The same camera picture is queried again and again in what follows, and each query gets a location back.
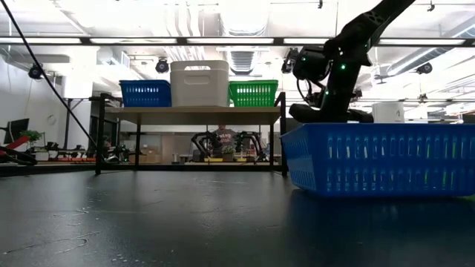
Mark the person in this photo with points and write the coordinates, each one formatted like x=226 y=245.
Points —
x=107 y=142
x=225 y=139

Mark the black computer monitor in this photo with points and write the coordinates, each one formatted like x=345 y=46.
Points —
x=16 y=130

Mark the blue slotted plastic basket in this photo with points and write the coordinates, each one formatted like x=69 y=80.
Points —
x=389 y=130
x=144 y=81
x=146 y=96

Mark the green slotted plastic basket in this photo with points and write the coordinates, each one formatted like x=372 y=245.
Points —
x=254 y=94

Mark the black table mat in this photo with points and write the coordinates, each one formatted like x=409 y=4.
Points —
x=185 y=222

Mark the cardboard box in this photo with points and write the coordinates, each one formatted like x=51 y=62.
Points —
x=150 y=155

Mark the wooden shelf with black frame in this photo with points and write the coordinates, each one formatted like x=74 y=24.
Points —
x=193 y=115

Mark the background black robot arm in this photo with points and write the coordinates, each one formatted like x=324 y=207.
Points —
x=115 y=154
x=252 y=142
x=202 y=142

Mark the black overhead light bar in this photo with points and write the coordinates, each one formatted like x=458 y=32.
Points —
x=182 y=41

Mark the small background potted plant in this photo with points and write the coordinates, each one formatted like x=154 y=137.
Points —
x=32 y=135
x=228 y=150

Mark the silver ventilation duct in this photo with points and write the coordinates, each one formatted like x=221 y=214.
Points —
x=243 y=61

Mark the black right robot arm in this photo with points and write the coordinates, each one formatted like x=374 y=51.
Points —
x=356 y=33

